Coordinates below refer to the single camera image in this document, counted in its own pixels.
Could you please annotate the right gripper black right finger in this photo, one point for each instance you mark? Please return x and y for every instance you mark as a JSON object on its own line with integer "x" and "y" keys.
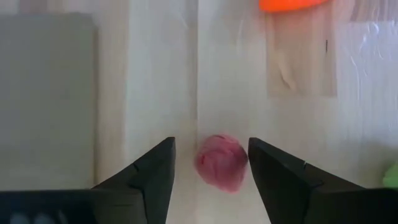
{"x": 273, "y": 174}

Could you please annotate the beige woven cloth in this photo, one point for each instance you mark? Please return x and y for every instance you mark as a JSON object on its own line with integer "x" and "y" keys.
{"x": 46, "y": 93}

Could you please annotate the orange plastic ball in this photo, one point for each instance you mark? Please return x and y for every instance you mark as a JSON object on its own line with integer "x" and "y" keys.
{"x": 289, "y": 4}

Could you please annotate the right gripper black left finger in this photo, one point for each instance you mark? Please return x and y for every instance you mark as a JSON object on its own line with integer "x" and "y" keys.
{"x": 155, "y": 174}

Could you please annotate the pink striped round toy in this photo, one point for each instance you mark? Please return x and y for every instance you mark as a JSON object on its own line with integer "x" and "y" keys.
{"x": 222, "y": 165}

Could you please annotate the green plastic ball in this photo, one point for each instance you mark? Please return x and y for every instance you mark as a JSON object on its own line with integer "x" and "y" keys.
{"x": 392, "y": 177}

